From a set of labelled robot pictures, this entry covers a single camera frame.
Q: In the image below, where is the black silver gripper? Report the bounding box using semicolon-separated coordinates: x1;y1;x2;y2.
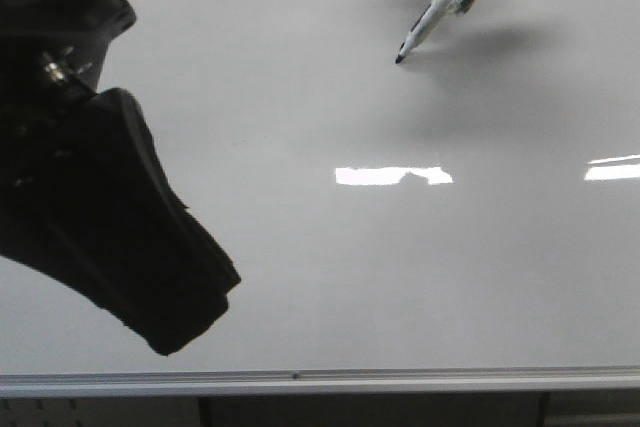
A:
1;0;136;112

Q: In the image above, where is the white whiteboard with aluminium frame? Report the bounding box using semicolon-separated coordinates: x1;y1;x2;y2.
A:
1;0;639;398

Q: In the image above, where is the white black whiteboard marker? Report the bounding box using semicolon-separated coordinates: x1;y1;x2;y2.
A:
395;0;475;64

